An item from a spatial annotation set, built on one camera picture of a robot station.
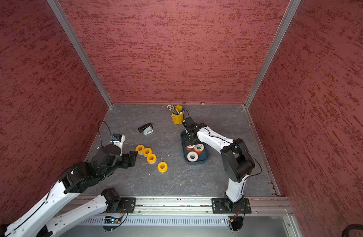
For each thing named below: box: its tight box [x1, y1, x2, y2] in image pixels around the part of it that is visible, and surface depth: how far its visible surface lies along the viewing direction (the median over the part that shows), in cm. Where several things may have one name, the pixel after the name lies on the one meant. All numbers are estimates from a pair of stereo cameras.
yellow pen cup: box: [170, 105, 184, 125], surface depth 105 cm
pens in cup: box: [166, 104, 185, 116], surface depth 105 cm
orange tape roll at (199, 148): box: [193, 143, 205, 155], surface depth 95 cm
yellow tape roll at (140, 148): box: [135, 144, 146, 156], surface depth 96 cm
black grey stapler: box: [138, 122, 154, 136], surface depth 104 cm
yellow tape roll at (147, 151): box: [143, 147, 153, 157], surface depth 94 cm
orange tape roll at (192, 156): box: [186, 151, 199, 162], surface depth 91 cm
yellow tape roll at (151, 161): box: [146, 153, 157, 165], surface depth 91 cm
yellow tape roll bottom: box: [157, 161, 169, 174], surface depth 87 cm
